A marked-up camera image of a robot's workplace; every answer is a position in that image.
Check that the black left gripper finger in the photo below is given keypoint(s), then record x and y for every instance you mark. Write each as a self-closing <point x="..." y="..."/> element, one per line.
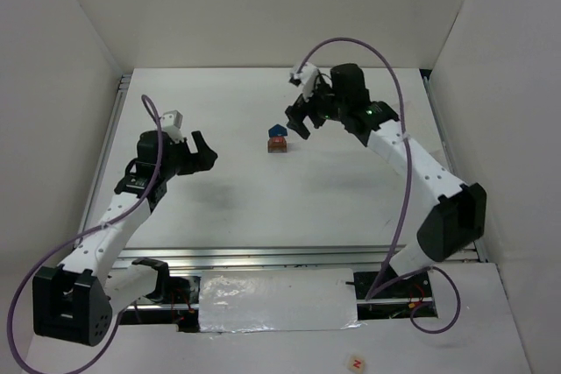
<point x="200" y="143"/>
<point x="203" y="160"/>

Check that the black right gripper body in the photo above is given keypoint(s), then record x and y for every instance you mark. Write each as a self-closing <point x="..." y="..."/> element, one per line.
<point x="307" y="110"/>

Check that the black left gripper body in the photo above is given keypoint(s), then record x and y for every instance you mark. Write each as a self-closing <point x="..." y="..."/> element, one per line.
<point x="187" y="156"/>

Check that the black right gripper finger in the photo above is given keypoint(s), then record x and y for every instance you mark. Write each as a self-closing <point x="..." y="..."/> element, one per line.
<point x="299" y="105"/>
<point x="299" y="126"/>

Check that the blue triangle wood block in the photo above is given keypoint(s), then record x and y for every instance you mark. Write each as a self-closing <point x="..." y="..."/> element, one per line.
<point x="277" y="131"/>

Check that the brown wedge wood block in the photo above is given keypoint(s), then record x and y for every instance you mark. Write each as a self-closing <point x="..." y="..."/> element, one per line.
<point x="277" y="147"/>

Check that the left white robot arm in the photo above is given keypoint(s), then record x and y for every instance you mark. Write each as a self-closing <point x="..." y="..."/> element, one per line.
<point x="76" y="300"/>

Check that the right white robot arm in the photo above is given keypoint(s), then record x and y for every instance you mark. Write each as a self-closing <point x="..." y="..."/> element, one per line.
<point x="454" y="211"/>

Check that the silver foil sheet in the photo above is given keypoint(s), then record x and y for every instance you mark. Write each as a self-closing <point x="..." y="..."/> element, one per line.
<point x="277" y="300"/>

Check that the small letter N tile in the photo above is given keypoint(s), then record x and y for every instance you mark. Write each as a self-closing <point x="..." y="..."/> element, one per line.
<point x="355" y="364"/>

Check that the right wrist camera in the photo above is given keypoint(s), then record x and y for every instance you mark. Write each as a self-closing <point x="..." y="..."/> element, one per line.
<point x="304" y="77"/>

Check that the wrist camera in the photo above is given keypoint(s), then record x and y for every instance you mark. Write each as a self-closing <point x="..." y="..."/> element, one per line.
<point x="304" y="77"/>
<point x="170" y="124"/>

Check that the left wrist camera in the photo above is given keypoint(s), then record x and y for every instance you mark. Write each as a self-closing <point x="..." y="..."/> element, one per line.
<point x="170" y="124"/>

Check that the aluminium rail frame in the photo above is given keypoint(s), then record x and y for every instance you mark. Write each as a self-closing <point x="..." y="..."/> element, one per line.
<point x="328" y="200"/>

